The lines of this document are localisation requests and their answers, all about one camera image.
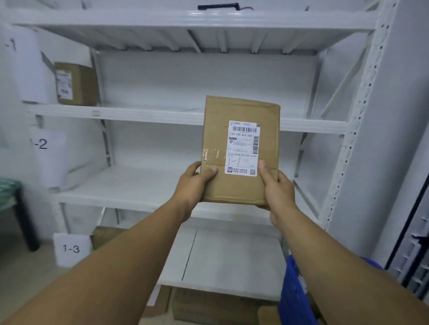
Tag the person's right hand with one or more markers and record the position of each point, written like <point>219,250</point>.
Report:
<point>281,197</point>

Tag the person's left hand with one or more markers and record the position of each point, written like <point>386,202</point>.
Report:
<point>191,191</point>

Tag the white metal shelf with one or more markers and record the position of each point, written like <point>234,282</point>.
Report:
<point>150,187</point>

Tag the tall brown parcel white label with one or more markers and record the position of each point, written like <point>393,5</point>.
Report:
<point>218,134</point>

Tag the blue plastic crate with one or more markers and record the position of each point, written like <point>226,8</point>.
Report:
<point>295,294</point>

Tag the green printed cardboard box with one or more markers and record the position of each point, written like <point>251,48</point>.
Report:
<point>104,236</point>

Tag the brown parcel marked 7936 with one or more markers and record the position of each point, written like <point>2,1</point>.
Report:
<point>82,85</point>

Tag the person's right forearm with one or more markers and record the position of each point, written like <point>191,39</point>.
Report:
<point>342,284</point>

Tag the person's left forearm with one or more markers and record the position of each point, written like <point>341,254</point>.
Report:
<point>94,278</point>

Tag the torn brown cardboard sheet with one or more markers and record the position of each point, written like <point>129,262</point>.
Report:
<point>164,301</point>

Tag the flattened brown cardboard sheet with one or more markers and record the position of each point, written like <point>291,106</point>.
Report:
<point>218,308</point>

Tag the white paper shelf label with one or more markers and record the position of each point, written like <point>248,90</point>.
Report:
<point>50,160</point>
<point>26,67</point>
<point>72,249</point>

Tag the white standing air conditioner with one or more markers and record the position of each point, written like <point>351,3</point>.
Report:
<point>399,217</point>

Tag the black flat device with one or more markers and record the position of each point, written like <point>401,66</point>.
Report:
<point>218,6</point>

